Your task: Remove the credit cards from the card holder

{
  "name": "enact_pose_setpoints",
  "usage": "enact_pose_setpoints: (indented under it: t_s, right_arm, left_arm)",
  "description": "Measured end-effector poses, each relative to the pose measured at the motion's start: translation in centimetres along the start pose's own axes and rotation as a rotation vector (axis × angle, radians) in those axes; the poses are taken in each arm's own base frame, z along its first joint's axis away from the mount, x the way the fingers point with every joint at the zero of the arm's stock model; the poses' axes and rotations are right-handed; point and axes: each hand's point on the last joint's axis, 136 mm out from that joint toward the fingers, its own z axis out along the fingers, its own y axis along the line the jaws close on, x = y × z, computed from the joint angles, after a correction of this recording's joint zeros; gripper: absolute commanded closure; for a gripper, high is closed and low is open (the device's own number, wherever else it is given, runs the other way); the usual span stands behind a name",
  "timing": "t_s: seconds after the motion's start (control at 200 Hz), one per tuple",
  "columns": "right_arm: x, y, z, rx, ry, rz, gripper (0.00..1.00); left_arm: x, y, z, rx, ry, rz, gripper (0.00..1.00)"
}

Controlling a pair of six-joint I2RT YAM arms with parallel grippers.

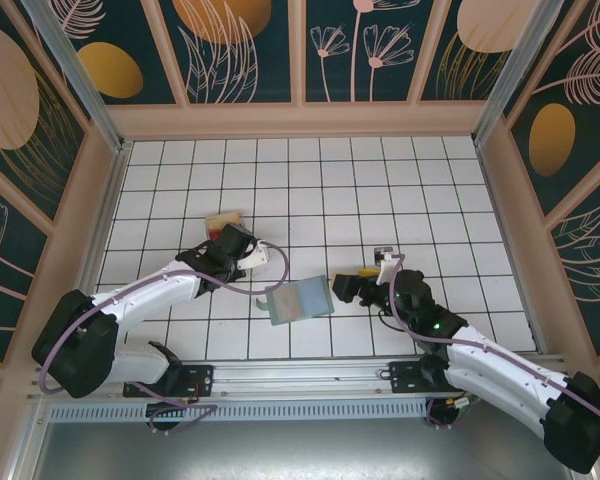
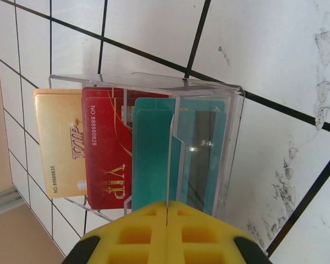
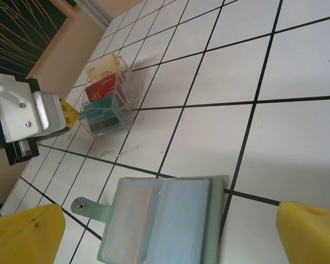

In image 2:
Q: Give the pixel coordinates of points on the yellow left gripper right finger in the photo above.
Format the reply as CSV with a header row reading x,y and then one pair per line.
x,y
203,236

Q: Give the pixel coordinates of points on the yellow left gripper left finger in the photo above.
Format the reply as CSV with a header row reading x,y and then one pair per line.
x,y
132,236

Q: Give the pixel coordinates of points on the teal card with magnetic stripe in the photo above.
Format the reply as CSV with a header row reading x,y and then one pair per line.
x,y
151,154

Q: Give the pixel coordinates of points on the red VIP card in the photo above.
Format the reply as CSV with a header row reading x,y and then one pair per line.
x,y
107,154

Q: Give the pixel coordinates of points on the gold VIP card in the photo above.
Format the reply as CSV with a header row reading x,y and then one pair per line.
x,y
57,132

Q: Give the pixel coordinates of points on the aluminium table edge rail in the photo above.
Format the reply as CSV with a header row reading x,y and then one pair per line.
x,y
2,202

